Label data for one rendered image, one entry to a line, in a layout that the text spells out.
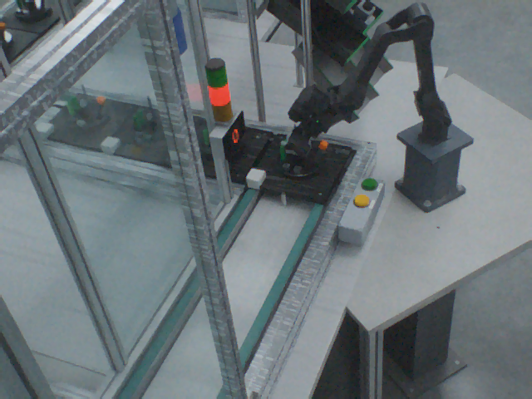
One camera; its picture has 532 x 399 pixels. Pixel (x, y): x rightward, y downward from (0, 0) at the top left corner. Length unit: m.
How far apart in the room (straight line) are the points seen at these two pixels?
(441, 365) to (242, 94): 1.23
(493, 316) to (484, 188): 0.89
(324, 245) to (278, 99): 0.82
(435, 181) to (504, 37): 2.52
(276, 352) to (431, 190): 0.69
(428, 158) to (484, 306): 1.15
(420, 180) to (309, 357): 0.61
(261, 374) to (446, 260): 0.63
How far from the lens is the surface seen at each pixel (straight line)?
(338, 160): 2.09
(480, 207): 2.13
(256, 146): 2.16
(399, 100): 2.49
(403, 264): 1.95
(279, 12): 2.10
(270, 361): 1.65
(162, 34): 0.83
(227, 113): 1.77
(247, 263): 1.89
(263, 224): 1.98
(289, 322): 1.71
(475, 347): 2.88
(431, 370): 2.78
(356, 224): 1.91
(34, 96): 0.67
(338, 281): 1.91
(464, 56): 4.31
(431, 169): 2.01
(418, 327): 2.49
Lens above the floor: 2.33
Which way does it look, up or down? 43 degrees down
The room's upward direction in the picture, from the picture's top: 8 degrees counter-clockwise
